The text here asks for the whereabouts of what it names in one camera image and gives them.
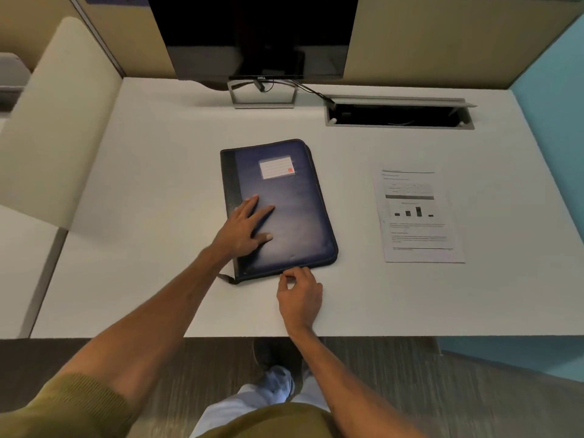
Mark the printed paper sheet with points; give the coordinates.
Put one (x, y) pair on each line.
(417, 223)

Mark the person's right forearm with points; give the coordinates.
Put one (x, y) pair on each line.
(333, 383)

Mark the person's left forearm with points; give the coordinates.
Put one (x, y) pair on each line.
(150, 323)

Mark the silver monitor stand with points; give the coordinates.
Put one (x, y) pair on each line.
(262, 101)

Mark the person's left thumb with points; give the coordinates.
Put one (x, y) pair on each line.
(263, 238)

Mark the grey chair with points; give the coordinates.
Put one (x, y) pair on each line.
(12, 79)

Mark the dark blue zip folder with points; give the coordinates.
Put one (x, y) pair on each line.
(296, 214)

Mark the light blue trousers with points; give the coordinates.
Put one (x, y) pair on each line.
(255, 396)

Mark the person's left middle finger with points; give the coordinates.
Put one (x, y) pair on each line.
(249, 207)

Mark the person's left hand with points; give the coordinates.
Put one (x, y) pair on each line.
(237, 237)

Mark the beige desk divider panel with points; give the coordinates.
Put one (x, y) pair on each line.
(54, 132)

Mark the black shoe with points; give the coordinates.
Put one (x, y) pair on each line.
(267, 353)

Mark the person's right thumb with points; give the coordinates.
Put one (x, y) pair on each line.
(285, 281)

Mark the person's right hand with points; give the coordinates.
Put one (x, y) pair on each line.
(301, 301)

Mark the grey divider support post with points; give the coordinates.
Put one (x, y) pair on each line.
(43, 282)

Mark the olive green sweater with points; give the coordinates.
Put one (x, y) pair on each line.
(59, 412)

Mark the black computer monitor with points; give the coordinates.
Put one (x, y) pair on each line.
(255, 31)

